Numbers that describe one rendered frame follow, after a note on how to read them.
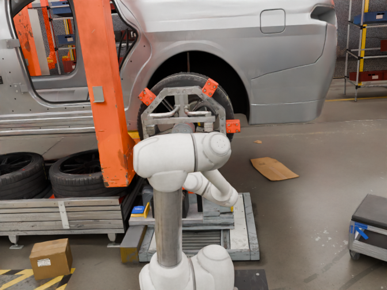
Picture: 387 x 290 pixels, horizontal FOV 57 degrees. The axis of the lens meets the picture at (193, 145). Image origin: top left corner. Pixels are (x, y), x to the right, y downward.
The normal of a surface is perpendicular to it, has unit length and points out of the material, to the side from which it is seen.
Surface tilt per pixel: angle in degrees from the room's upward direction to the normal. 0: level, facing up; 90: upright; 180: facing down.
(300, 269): 0
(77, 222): 90
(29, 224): 90
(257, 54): 90
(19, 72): 89
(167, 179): 107
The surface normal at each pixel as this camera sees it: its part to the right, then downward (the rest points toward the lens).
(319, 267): -0.07, -0.94
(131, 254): -0.07, 0.33
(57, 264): 0.19, 0.31
